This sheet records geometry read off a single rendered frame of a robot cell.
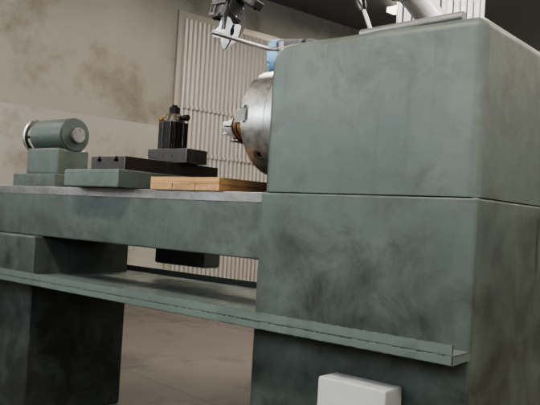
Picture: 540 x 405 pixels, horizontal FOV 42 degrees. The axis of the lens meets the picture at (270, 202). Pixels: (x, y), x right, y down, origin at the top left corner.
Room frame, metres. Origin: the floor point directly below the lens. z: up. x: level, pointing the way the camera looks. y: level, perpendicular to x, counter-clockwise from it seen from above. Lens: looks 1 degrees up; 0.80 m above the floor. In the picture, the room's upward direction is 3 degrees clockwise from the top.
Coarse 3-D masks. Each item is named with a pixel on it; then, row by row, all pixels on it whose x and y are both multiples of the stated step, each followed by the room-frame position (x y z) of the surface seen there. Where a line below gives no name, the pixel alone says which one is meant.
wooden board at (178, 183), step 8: (152, 184) 2.19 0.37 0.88; (160, 184) 2.17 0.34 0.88; (168, 184) 2.15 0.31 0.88; (176, 184) 2.12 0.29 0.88; (184, 184) 2.10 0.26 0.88; (192, 184) 2.08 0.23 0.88; (200, 184) 2.06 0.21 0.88; (208, 184) 2.03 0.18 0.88; (216, 184) 2.01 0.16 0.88; (224, 184) 2.02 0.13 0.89; (232, 184) 2.05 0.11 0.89; (240, 184) 2.08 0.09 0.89; (248, 184) 2.10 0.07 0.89; (256, 184) 2.13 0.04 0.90; (264, 184) 2.16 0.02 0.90
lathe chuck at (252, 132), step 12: (252, 84) 2.01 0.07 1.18; (264, 84) 1.98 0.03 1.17; (252, 96) 1.98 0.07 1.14; (264, 96) 1.95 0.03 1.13; (252, 108) 1.97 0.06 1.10; (252, 120) 1.96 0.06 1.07; (252, 132) 1.97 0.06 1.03; (252, 144) 1.99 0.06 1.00; (264, 144) 1.96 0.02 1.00; (252, 156) 2.02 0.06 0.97; (264, 156) 1.99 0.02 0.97; (264, 168) 2.04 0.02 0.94
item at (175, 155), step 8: (152, 152) 2.52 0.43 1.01; (160, 152) 2.49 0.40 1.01; (168, 152) 2.46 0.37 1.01; (176, 152) 2.44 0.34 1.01; (184, 152) 2.41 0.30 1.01; (192, 152) 2.43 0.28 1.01; (200, 152) 2.45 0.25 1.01; (160, 160) 2.49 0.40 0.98; (168, 160) 2.46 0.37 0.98; (176, 160) 2.44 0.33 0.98; (184, 160) 2.41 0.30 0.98; (192, 160) 2.43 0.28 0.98; (200, 160) 2.46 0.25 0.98
